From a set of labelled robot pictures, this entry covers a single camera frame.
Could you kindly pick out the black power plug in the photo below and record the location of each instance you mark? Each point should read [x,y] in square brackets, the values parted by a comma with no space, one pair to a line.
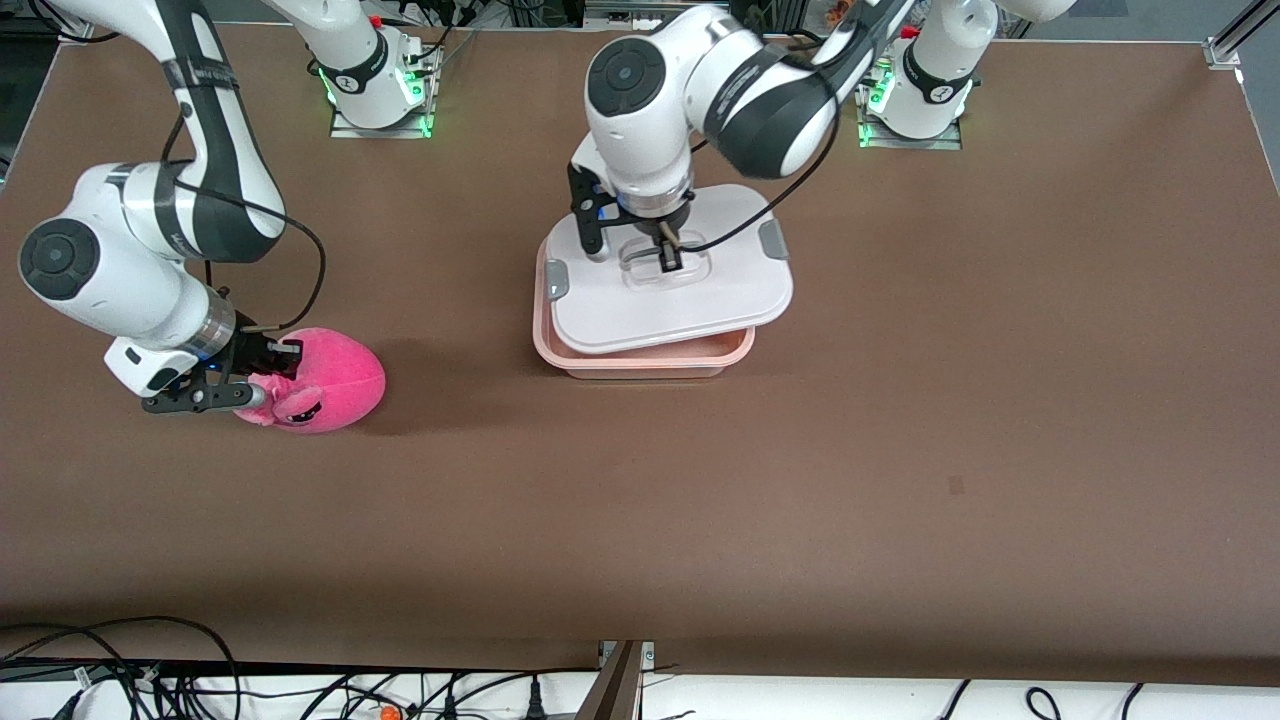
[535,702]

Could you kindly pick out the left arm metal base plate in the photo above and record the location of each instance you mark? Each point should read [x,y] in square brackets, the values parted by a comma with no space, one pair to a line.
[940,140]

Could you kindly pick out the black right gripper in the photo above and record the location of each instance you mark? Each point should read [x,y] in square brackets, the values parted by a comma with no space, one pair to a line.
[254,351]

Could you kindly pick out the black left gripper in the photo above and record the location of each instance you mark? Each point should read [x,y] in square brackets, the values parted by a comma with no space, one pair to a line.
[667,229]

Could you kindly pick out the white box lid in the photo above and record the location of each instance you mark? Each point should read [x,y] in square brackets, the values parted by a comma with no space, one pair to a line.
[690,300]

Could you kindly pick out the aluminium corner profile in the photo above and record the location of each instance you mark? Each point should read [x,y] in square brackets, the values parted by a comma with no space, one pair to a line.
[1232,38]

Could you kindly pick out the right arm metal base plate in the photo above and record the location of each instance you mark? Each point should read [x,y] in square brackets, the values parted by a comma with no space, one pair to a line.
[350,128]

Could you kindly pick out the grey lid clip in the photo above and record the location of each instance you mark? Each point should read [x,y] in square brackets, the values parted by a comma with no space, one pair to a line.
[557,280]
[773,240]

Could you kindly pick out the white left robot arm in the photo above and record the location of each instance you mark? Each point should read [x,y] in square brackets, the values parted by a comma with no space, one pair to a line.
[640,140]

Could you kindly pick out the pink plastic box base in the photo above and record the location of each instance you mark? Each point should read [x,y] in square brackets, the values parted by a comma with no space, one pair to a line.
[650,358]

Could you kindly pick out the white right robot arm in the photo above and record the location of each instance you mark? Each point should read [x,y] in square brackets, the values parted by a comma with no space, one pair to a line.
[120,270]

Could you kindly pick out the aluminium frame profile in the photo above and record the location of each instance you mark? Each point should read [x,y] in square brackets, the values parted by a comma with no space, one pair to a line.
[618,690]

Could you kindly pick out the pink plush toy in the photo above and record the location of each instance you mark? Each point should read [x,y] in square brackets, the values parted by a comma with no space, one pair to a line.
[345,375]

